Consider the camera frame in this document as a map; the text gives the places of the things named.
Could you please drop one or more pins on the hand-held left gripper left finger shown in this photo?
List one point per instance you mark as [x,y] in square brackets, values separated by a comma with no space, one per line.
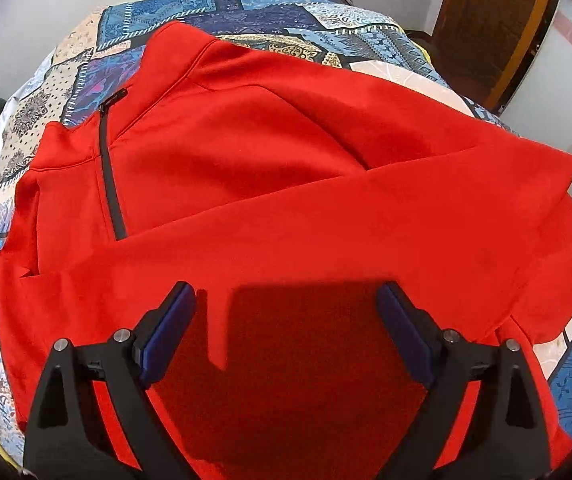
[167,331]

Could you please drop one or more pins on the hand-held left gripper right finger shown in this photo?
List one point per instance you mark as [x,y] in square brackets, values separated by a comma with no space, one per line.
[405,329]

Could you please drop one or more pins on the red zip jacket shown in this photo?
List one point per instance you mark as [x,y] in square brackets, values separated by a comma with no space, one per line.
[286,180]

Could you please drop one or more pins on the brown wooden door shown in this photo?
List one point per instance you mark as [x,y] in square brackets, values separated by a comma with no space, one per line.
[490,30]

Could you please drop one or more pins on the blue patchwork printed blanket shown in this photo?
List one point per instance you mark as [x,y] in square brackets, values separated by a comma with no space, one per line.
[246,15]

